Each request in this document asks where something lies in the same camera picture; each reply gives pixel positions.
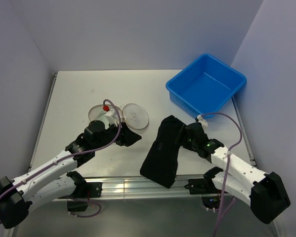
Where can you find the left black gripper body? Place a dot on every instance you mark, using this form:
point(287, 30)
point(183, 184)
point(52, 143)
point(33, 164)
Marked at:
point(110, 136)

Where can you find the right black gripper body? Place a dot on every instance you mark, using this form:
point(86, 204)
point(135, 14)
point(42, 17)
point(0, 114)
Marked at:
point(188, 143)

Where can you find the black garment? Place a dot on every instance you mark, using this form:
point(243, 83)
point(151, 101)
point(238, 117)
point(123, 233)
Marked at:
point(161, 162)

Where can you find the pale mint bra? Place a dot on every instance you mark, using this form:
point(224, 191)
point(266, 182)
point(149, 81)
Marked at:
point(101, 117)

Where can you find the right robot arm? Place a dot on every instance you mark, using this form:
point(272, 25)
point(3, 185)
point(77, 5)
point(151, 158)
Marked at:
point(263, 192)

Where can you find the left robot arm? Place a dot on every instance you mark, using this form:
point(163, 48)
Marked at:
point(57, 178)

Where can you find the blue plastic bin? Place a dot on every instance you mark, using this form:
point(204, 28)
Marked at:
point(204, 86)

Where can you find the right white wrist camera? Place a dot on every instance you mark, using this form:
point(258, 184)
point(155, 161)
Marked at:
point(202, 121)

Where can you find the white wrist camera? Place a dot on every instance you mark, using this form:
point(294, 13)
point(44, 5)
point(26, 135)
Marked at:
point(202, 121)
point(111, 114)

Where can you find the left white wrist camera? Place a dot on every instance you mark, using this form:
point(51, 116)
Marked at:
point(111, 114)

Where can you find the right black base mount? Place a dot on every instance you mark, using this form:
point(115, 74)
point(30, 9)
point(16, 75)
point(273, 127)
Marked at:
point(201, 186)

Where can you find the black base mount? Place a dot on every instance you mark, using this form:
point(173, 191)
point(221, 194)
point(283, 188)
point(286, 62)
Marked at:
point(79, 201)
point(201, 186)

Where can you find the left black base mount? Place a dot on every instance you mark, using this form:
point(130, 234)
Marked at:
point(79, 201)

